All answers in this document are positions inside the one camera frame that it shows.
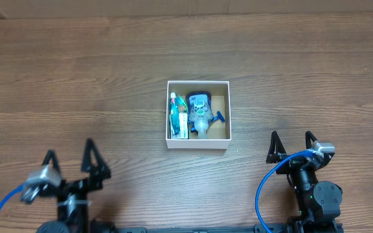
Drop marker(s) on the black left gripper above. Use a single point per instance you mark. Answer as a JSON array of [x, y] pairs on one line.
[[77, 186]]

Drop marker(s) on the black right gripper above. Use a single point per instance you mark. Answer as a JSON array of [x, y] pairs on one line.
[[294, 165]]

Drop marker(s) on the blue disposable razor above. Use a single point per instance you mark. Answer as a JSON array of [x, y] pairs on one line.
[[218, 116]]

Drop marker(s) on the dental floss pack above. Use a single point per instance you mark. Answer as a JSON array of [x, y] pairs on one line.
[[184, 132]]

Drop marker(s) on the red green toothpaste tube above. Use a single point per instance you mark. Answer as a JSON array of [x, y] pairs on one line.
[[174, 114]]

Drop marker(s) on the green white toothbrush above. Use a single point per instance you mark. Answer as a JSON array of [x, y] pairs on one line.
[[182, 103]]

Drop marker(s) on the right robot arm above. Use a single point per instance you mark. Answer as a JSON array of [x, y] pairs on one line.
[[318, 201]]

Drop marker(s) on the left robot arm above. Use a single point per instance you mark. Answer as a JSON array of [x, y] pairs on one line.
[[75, 218]]

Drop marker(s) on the white cardboard box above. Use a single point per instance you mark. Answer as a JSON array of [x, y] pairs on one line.
[[219, 133]]

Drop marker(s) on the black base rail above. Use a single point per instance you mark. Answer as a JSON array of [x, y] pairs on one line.
[[257, 228]]

